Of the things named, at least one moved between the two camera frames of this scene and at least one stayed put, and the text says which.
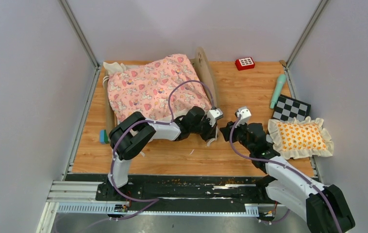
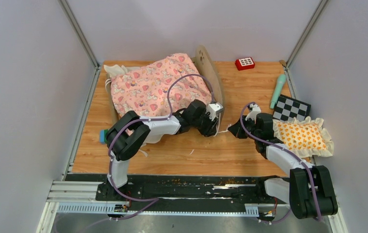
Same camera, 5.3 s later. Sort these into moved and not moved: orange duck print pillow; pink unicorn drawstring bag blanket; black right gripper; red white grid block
Moved: black right gripper
Not moved: red white grid block; orange duck print pillow; pink unicorn drawstring bag blanket
